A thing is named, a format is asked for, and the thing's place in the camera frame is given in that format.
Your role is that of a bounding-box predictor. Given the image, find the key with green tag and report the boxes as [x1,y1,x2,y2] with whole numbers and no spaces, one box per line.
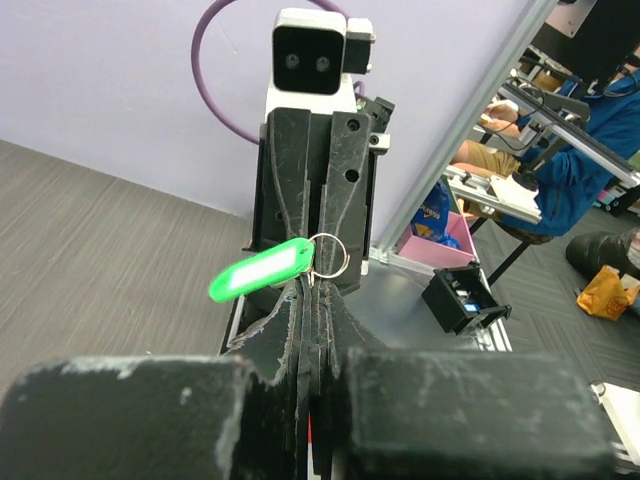
[207,232,351,304]

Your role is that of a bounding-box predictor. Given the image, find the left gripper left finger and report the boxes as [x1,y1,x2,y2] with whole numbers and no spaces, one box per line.
[1,282,310,479]

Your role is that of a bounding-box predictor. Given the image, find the seated person in blue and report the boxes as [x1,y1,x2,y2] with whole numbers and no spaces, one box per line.
[450,64,639,239]

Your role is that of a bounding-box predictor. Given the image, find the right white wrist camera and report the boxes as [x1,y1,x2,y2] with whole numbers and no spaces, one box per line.
[265,8,376,115]

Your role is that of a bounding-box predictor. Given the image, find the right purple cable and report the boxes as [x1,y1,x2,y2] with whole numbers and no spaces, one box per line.
[190,0,346,146]

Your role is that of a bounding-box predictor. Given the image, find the small black open box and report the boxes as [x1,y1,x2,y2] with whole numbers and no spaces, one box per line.
[421,263,512,335]

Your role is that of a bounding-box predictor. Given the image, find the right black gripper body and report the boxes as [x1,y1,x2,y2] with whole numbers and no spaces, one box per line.
[249,96,394,272]

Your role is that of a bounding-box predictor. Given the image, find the orange paper bag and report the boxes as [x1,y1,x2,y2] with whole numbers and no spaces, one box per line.
[576,265,639,321]

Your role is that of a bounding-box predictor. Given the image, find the aluminium frame rail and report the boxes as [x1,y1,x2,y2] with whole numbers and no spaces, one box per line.
[354,1,555,257]

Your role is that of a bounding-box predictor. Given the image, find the pink storage bin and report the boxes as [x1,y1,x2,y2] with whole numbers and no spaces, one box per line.
[397,211,479,269]

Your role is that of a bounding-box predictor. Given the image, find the blue snack bag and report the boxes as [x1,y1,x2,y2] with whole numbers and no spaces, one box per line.
[410,180,459,249]

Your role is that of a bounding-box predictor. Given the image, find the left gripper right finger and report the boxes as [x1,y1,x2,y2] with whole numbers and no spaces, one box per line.
[312,282,616,479]

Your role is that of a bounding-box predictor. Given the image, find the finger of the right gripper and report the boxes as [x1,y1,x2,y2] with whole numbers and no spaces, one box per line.
[268,107,311,240]
[319,112,370,293]

